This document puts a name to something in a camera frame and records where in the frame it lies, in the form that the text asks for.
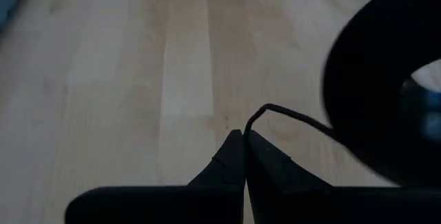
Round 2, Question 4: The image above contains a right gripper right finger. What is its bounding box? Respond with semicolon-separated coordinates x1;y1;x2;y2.
246;130;331;187

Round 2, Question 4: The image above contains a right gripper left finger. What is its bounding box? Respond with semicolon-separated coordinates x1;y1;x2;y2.
187;130;246;187

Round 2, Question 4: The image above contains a long thin black cord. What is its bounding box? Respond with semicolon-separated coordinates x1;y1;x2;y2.
243;103;335;139

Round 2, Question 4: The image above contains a black round cord spool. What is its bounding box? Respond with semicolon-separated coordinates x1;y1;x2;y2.
321;0;441;187

